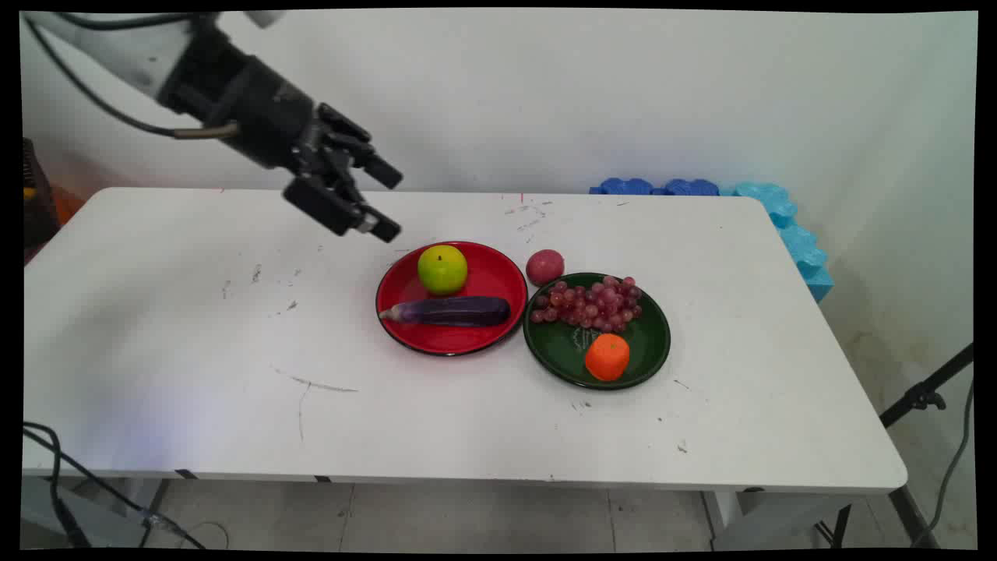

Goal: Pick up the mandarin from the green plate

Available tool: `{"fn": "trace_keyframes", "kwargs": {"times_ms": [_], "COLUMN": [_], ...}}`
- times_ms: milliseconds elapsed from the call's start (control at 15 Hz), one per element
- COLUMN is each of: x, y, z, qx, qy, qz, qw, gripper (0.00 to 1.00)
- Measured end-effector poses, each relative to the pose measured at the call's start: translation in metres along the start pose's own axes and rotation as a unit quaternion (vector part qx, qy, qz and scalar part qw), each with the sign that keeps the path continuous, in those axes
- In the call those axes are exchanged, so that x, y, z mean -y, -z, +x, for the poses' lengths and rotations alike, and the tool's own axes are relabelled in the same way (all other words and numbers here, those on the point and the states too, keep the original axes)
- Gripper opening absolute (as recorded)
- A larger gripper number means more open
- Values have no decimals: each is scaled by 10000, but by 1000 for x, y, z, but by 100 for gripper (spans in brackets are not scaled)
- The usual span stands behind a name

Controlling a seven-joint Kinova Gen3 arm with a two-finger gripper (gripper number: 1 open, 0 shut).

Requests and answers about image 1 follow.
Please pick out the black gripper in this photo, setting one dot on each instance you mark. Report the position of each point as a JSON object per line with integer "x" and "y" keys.
{"x": 249, "y": 105}

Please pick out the orange tangerine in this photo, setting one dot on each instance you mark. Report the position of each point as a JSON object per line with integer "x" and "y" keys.
{"x": 607, "y": 358}

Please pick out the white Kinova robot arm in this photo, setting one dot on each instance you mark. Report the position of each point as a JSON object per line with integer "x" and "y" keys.
{"x": 117, "y": 51}

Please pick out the green apple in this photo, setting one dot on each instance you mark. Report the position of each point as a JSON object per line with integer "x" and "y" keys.
{"x": 442, "y": 269}

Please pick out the purple eggplant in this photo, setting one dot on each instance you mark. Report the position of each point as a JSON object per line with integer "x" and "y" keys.
{"x": 456, "y": 311}

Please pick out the red plate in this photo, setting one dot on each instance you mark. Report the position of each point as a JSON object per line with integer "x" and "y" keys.
{"x": 491, "y": 273}

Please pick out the small red round fruit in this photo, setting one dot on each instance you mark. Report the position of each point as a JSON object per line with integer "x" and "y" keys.
{"x": 544, "y": 267}

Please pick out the dark green printed plate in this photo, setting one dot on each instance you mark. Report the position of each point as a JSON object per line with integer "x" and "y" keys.
{"x": 561, "y": 351}

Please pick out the bunch of red grapes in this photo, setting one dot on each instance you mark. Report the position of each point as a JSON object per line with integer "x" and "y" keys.
{"x": 592, "y": 305}

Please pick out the dark blue foam piece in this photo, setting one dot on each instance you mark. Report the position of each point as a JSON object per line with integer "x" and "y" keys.
{"x": 692, "y": 187}
{"x": 625, "y": 186}

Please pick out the white table leg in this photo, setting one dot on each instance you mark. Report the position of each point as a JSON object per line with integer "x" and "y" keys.
{"x": 93, "y": 510}
{"x": 771, "y": 518}

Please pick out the light blue foam strip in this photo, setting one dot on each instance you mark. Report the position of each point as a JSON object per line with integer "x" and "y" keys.
{"x": 794, "y": 238}

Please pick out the black tripod stand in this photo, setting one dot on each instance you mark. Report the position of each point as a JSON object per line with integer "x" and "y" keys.
{"x": 923, "y": 397}

